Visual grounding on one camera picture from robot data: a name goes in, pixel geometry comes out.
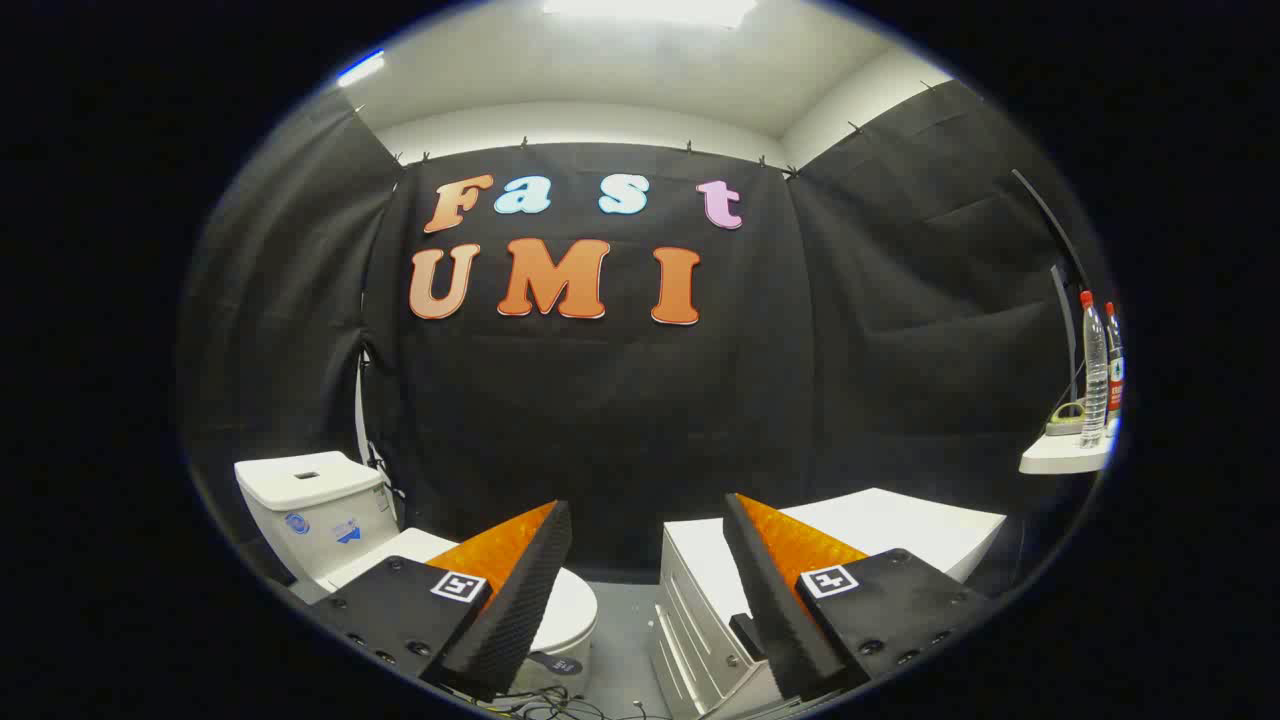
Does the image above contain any white drawer cabinet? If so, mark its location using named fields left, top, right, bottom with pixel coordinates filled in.
left=650, top=488, right=1007, bottom=719

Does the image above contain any red label drink bottle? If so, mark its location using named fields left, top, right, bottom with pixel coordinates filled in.
left=1104, top=302, right=1126, bottom=421

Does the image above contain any white wall shelf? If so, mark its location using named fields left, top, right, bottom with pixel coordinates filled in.
left=1019, top=415, right=1117, bottom=475

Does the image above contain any thin black curved rod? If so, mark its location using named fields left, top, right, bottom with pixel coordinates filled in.
left=1012, top=168, right=1091, bottom=403

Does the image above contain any tangle of black cables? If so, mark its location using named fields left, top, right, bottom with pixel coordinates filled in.
left=470, top=685, right=673, bottom=720

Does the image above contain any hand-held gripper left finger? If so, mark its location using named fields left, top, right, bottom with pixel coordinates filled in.
left=310, top=500, right=574, bottom=701

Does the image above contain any ceiling light panel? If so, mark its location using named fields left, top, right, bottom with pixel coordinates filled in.
left=540, top=0, right=758, bottom=29

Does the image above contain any white toilet lid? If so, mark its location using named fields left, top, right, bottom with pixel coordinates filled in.
left=325, top=528, right=599, bottom=663

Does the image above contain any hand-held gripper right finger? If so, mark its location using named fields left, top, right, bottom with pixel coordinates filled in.
left=722, top=492, right=991, bottom=701

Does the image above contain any white toilet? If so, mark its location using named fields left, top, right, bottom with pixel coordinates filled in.
left=234, top=452, right=599, bottom=698

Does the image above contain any black backdrop cloth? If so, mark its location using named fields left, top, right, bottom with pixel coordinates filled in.
left=178, top=80, right=1101, bottom=581

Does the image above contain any clear water bottle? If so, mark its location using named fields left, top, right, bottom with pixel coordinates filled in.
left=1079, top=291, right=1109, bottom=449

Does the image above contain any thin black cord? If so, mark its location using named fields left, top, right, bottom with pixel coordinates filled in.
left=358, top=345, right=406, bottom=501

